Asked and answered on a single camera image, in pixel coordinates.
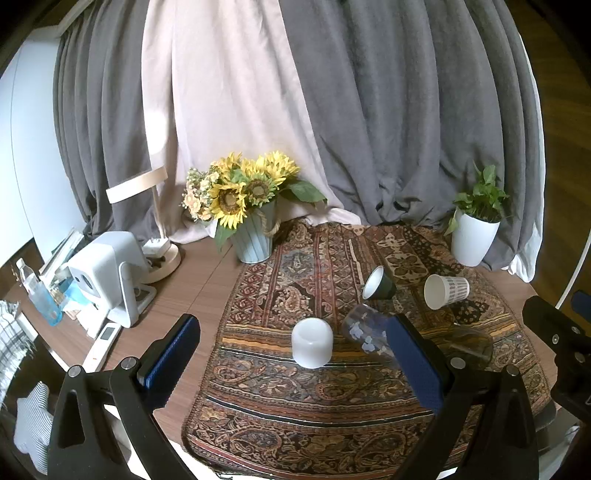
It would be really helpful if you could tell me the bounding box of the white board panel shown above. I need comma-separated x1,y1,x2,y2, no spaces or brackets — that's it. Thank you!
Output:
0,37,88,268

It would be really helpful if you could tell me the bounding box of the paisley patterned table cloth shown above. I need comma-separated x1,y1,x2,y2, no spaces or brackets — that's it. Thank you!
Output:
182,222,557,477

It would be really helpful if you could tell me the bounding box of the dark green cup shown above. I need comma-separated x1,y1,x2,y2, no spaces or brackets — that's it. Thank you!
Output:
362,265,397,301

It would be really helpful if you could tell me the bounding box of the white power adapter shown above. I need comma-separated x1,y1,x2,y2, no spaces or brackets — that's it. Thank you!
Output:
142,237,171,259

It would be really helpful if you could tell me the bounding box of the white curved pole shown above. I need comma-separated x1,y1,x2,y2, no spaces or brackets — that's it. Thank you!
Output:
554,256,591,311

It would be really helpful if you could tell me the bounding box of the green pothos plant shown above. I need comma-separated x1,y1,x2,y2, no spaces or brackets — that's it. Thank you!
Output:
444,164,513,236

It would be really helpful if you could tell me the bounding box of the grey curtain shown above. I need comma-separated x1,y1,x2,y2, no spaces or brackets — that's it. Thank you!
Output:
281,0,543,273
53,0,181,241

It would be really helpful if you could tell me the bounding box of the stack of picture frames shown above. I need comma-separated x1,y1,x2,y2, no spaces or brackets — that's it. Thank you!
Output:
39,227,86,280

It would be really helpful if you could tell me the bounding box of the clear olive glass cup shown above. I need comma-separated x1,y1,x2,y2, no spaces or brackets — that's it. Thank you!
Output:
438,323,494,371

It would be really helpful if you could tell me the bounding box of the striped grey white cloth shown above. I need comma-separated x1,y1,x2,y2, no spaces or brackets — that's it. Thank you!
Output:
14,383,54,474

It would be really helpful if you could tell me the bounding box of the artificial sunflower bouquet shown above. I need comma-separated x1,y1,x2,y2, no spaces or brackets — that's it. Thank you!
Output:
182,151,328,252

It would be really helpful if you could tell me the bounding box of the white desk lamp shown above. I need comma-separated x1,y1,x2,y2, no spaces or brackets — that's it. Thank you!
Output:
106,166,182,284

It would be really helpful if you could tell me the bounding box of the white patterned paper cup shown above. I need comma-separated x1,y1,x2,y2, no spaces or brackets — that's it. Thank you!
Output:
424,274,470,310

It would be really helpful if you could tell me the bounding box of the clear plastic water bottle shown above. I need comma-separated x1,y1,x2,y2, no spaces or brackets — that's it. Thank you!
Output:
16,258,63,327

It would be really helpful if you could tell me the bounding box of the plaid cloth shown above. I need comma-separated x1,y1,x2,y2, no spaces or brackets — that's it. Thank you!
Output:
0,300,35,407

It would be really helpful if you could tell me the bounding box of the white remote control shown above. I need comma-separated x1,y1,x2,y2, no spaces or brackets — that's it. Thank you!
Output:
82,322,122,372

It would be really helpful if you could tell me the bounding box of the white plant pot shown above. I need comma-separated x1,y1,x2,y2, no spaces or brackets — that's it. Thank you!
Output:
451,208,501,267

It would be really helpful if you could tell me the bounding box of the white ceramic cup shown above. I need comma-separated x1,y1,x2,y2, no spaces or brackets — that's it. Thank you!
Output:
292,318,333,368

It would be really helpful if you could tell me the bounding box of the white projector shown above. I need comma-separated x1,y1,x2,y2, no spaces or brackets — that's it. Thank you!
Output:
67,231,155,328

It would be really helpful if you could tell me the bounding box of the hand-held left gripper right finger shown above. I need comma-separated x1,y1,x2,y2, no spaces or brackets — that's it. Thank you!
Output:
385,314,541,480

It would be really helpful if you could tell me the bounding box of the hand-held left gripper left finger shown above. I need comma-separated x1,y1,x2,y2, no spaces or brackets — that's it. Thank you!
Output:
46,314,201,480

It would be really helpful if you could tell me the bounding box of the light blue ribbed vase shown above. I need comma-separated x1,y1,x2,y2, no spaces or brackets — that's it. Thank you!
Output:
229,203,278,263

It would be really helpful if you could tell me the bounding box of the clear floral glass cup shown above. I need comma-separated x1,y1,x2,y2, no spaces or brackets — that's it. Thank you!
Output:
342,304,403,371

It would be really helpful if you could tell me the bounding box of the beige curtain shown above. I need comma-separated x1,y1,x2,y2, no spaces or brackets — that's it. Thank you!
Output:
141,0,365,245

